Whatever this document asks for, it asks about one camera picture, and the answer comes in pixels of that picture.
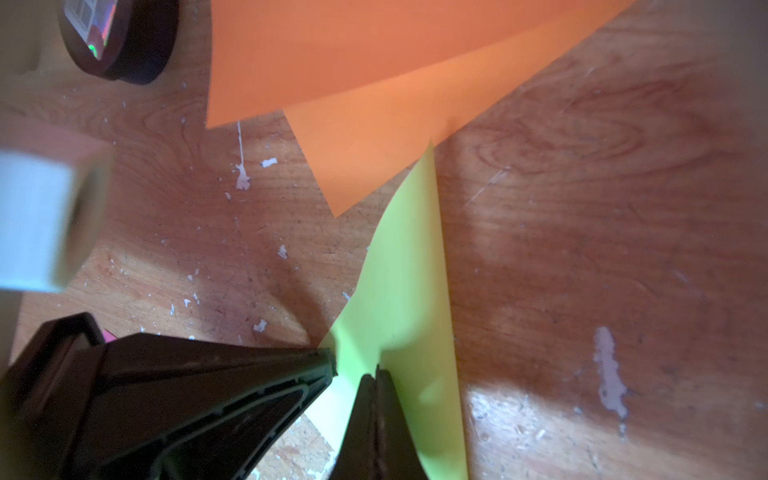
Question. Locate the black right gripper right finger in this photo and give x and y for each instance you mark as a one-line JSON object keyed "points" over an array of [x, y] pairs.
{"points": [[396, 455]]}

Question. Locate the pink square paper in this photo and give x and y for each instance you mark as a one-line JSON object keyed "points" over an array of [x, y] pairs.
{"points": [[108, 336]]}

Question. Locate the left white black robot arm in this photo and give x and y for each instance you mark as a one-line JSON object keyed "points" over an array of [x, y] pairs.
{"points": [[54, 187]]}

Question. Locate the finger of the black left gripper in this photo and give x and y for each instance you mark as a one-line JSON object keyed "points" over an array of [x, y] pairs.
{"points": [[146, 406]]}

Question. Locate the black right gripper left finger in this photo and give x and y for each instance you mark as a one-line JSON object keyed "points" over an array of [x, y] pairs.
{"points": [[357, 456]]}

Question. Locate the orange square paper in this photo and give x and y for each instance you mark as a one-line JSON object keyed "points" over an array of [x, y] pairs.
{"points": [[367, 85]]}

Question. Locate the green square paper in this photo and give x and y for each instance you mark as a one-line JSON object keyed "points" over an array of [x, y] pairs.
{"points": [[399, 319]]}

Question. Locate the black round tape disc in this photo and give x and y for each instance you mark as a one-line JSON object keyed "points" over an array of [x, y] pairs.
{"points": [[125, 40]]}

